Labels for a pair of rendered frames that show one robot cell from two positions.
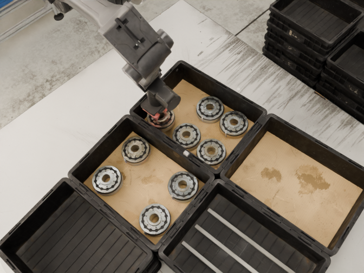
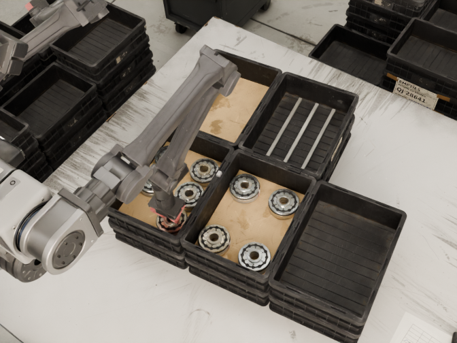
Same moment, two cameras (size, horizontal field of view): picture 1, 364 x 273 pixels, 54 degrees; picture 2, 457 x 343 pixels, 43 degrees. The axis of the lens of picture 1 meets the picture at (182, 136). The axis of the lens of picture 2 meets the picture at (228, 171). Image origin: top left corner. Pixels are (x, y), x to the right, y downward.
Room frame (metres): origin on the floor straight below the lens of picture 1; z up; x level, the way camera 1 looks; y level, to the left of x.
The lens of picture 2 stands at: (0.77, 1.04, 2.50)
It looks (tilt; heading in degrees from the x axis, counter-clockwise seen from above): 55 degrees down; 254
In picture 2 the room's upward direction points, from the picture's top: 5 degrees counter-clockwise
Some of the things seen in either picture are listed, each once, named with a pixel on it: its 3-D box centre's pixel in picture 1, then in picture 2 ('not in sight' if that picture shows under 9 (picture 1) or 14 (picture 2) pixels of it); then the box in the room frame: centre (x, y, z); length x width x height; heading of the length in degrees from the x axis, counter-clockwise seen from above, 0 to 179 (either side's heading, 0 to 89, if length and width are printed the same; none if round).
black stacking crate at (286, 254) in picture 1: (241, 259); (299, 131); (0.15, -0.11, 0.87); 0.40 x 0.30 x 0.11; 42
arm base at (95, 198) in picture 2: not in sight; (91, 202); (0.87, 0.30, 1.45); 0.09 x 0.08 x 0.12; 124
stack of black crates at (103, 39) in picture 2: not in sight; (108, 64); (0.69, -1.27, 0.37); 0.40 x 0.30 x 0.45; 34
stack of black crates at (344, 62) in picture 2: not in sight; (352, 69); (-0.51, -0.81, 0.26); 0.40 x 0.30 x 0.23; 124
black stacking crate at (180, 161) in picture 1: (143, 182); (250, 219); (0.45, 0.16, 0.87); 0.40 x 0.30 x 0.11; 42
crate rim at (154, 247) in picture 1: (140, 176); (249, 211); (0.45, 0.16, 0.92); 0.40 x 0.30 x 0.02; 42
